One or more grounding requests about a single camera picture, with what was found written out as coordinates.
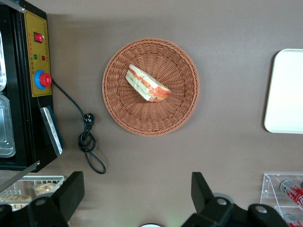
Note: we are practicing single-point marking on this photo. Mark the clear acrylic bottle rack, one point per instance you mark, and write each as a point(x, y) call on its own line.
point(270, 186)

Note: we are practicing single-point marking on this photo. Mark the red cola bottle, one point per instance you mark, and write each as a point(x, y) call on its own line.
point(292, 220)
point(293, 192)

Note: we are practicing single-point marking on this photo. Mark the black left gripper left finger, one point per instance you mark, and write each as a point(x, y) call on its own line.
point(71, 189)

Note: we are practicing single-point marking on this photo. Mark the triangle sandwich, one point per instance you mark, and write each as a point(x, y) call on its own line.
point(146, 85)

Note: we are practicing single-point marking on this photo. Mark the large foil container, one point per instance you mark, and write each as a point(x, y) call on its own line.
point(6, 127)

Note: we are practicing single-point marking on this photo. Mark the round brown wicker basket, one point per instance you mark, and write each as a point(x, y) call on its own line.
point(165, 118)

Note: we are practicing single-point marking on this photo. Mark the cream plastic tray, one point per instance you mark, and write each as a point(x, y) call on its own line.
point(286, 92)

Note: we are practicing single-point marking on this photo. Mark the black sealing machine yellow panel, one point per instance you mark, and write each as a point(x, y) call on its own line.
point(23, 118)

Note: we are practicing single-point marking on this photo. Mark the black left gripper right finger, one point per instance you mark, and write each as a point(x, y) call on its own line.
point(201, 191)

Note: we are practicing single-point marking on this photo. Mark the clear-wrapped snack pack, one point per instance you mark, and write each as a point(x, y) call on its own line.
point(16, 198)
point(47, 188)

